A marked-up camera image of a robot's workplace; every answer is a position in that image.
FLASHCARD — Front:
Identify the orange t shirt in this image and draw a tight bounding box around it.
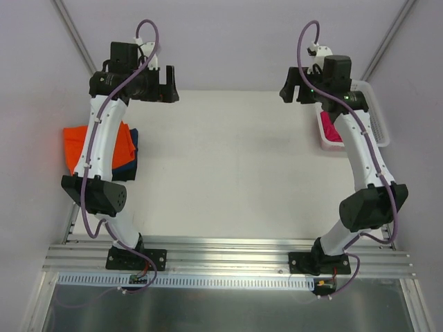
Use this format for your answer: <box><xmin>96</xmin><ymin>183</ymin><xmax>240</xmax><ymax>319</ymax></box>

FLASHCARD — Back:
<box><xmin>62</xmin><ymin>122</ymin><xmax>135</xmax><ymax>174</ymax></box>

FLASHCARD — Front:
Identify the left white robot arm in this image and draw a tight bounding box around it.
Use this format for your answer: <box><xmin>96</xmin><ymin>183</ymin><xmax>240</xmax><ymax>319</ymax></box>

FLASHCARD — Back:
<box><xmin>62</xmin><ymin>37</ymin><xmax>179</xmax><ymax>268</ymax></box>

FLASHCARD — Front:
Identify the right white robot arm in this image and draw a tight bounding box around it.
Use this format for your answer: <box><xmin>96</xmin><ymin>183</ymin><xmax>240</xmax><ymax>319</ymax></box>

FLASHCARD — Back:
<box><xmin>280</xmin><ymin>55</ymin><xmax>408</xmax><ymax>273</ymax></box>

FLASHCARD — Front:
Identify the pink t shirt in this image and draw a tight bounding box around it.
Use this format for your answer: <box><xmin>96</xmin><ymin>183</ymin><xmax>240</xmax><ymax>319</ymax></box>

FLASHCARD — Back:
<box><xmin>320</xmin><ymin>111</ymin><xmax>342</xmax><ymax>142</ymax></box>

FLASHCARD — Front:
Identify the white plastic basket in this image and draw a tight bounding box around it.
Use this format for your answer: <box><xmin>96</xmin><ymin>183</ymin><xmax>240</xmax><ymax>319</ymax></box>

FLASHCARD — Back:
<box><xmin>315</xmin><ymin>80</ymin><xmax>390</xmax><ymax>151</ymax></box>

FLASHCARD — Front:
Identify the blue folded t shirt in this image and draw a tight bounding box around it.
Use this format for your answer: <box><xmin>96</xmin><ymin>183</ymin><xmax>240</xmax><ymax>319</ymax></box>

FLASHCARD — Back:
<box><xmin>117</xmin><ymin>129</ymin><xmax>138</xmax><ymax>170</ymax></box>

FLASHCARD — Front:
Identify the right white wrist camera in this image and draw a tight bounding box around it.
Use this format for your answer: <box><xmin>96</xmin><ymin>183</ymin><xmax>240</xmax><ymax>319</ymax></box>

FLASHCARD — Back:
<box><xmin>307</xmin><ymin>41</ymin><xmax>333</xmax><ymax>74</ymax></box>

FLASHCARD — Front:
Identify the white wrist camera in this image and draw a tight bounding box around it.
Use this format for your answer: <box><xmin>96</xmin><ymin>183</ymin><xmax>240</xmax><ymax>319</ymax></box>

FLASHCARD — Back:
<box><xmin>307</xmin><ymin>41</ymin><xmax>333</xmax><ymax>74</ymax></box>
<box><xmin>134</xmin><ymin>37</ymin><xmax>160</xmax><ymax>71</ymax></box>

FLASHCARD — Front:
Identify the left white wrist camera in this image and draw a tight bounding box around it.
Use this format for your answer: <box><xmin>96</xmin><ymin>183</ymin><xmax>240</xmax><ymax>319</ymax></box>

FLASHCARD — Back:
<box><xmin>134</xmin><ymin>37</ymin><xmax>160</xmax><ymax>71</ymax></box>

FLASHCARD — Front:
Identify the left aluminium frame post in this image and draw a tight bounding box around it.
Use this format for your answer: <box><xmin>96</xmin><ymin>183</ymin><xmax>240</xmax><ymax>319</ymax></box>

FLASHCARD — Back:
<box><xmin>50</xmin><ymin>0</ymin><xmax>97</xmax><ymax>77</ymax></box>

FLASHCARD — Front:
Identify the aluminium frame post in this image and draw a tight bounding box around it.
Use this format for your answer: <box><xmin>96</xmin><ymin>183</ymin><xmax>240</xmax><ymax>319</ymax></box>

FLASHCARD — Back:
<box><xmin>50</xmin><ymin>0</ymin><xmax>97</xmax><ymax>77</ymax></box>
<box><xmin>360</xmin><ymin>0</ymin><xmax>419</xmax><ymax>81</ymax></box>

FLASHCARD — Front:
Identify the right aluminium frame post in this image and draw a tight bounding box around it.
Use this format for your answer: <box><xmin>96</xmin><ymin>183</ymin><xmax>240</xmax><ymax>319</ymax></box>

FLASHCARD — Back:
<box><xmin>360</xmin><ymin>0</ymin><xmax>419</xmax><ymax>81</ymax></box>

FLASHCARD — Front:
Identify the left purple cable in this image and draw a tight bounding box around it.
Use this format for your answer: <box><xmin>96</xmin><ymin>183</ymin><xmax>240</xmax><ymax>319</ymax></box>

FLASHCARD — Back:
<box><xmin>53</xmin><ymin>19</ymin><xmax>162</xmax><ymax>308</ymax></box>

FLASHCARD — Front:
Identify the purple cable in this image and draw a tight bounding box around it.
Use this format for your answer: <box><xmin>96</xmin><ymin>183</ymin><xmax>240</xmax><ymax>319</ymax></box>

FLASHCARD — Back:
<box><xmin>53</xmin><ymin>19</ymin><xmax>162</xmax><ymax>308</ymax></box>
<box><xmin>297</xmin><ymin>21</ymin><xmax>402</xmax><ymax>301</ymax></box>

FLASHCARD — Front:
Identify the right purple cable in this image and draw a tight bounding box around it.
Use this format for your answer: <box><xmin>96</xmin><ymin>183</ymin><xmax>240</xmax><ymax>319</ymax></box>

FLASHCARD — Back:
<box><xmin>297</xmin><ymin>21</ymin><xmax>402</xmax><ymax>301</ymax></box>

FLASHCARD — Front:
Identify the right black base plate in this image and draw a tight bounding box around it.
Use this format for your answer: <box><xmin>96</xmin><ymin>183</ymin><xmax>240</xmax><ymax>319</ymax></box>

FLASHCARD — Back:
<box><xmin>288</xmin><ymin>251</ymin><xmax>351</xmax><ymax>276</ymax></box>

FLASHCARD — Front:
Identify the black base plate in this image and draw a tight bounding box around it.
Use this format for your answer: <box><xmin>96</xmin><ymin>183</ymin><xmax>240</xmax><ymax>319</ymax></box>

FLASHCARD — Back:
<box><xmin>288</xmin><ymin>251</ymin><xmax>351</xmax><ymax>276</ymax></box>
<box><xmin>105</xmin><ymin>246</ymin><xmax>168</xmax><ymax>271</ymax></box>

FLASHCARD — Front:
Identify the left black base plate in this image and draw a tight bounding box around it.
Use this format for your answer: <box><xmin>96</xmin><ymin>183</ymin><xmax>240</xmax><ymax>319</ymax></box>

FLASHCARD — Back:
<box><xmin>105</xmin><ymin>246</ymin><xmax>168</xmax><ymax>271</ymax></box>

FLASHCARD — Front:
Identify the aluminium extrusion rail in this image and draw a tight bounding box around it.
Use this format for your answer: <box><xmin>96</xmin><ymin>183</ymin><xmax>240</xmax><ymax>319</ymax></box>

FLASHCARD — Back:
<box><xmin>43</xmin><ymin>234</ymin><xmax>418</xmax><ymax>279</ymax></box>

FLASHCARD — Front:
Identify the white slotted cable duct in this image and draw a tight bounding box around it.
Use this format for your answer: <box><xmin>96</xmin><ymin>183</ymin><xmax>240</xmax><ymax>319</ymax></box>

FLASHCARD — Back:
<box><xmin>57</xmin><ymin>273</ymin><xmax>314</xmax><ymax>291</ymax></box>

